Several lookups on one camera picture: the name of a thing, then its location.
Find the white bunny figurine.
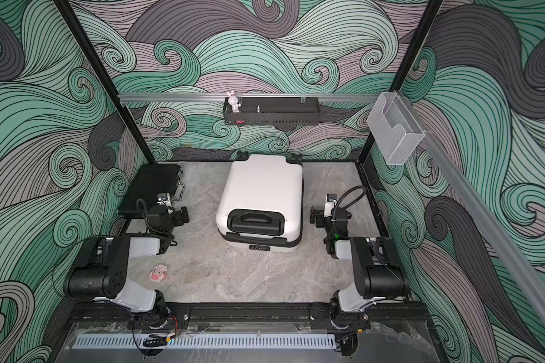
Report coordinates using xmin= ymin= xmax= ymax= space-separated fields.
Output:
xmin=226 ymin=90 xmax=242 ymax=113

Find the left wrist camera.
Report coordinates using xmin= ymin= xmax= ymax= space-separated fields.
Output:
xmin=157 ymin=192 xmax=172 ymax=207

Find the pink round toy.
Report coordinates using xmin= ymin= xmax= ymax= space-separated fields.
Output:
xmin=149 ymin=264 xmax=167 ymax=283

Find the aluminium wall rail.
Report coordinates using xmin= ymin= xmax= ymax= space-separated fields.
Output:
xmin=118 ymin=92 xmax=379 ymax=104
xmin=396 ymin=92 xmax=545 ymax=326

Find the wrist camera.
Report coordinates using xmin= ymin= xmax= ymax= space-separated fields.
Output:
xmin=157 ymin=192 xmax=172 ymax=207
xmin=324 ymin=194 xmax=338 ymax=217

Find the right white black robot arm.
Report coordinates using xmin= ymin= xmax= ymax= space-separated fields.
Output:
xmin=310 ymin=185 xmax=410 ymax=316

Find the white slotted cable duct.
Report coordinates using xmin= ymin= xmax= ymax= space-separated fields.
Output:
xmin=72 ymin=333 xmax=337 ymax=350

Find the clear acrylic wall box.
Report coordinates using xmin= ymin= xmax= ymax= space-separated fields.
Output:
xmin=366 ymin=92 xmax=425 ymax=166

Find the aluminium back wall rail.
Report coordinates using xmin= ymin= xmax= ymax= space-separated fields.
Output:
xmin=118 ymin=92 xmax=379 ymax=104

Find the black wall shelf tray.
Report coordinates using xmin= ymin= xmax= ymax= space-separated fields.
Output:
xmin=223 ymin=97 xmax=321 ymax=128

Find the white hard-shell suitcase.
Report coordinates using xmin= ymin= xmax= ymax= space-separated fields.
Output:
xmin=216 ymin=153 xmax=304 ymax=252

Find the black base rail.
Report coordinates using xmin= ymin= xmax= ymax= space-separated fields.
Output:
xmin=68 ymin=302 xmax=429 ymax=331

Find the black flat case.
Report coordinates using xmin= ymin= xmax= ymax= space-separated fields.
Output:
xmin=118 ymin=164 xmax=185 ymax=219

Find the aluminium right wall rail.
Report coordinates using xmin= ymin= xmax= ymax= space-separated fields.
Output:
xmin=396 ymin=92 xmax=545 ymax=326

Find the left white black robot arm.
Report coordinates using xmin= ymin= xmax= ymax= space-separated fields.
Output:
xmin=63 ymin=198 xmax=190 ymax=318

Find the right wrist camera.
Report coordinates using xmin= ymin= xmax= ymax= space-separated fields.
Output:
xmin=324 ymin=194 xmax=338 ymax=217

